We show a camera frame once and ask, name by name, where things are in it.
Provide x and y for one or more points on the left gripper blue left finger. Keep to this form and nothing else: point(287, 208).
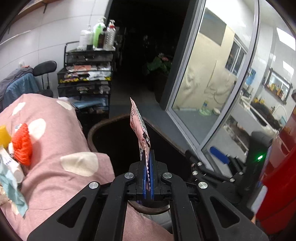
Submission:
point(144, 176)

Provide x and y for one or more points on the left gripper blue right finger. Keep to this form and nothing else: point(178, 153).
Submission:
point(152, 172)

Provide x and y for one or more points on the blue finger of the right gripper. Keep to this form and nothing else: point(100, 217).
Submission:
point(219, 155)

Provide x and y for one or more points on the pink snack wrapper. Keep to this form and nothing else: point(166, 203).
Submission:
point(138, 126)

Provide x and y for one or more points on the orange foam fruit net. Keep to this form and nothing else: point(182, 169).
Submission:
point(22, 145)

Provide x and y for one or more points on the yellow foam fruit net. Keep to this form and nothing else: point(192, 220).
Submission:
point(5, 137)

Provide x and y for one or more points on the pink polka dot blanket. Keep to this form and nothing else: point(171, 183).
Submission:
point(61, 165)

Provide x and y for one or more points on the sliding glass door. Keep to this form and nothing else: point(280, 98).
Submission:
point(236, 77)

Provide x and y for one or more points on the potted plant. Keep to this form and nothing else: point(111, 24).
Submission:
point(160, 64)

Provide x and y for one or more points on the black mesh trolley cart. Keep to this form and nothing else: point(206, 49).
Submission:
point(86, 78)

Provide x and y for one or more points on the clear bottle red cap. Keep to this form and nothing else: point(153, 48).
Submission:
point(110, 35)

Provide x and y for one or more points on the dark brown pump bottle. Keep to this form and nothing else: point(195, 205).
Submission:
point(101, 38)

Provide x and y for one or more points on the green pump bottle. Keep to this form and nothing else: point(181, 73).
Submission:
point(97, 30)

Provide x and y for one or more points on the white lotion bottle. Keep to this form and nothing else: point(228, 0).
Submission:
point(86, 39)

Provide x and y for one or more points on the light blue paper wrapper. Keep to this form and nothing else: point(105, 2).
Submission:
point(11, 177)

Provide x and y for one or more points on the blue massage bed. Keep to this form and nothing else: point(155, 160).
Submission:
point(24, 85)

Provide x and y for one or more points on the grey blanket on bed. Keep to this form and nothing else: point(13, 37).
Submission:
point(16, 74)

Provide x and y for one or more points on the lower wooden wall shelf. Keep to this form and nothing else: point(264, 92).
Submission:
point(32, 6)

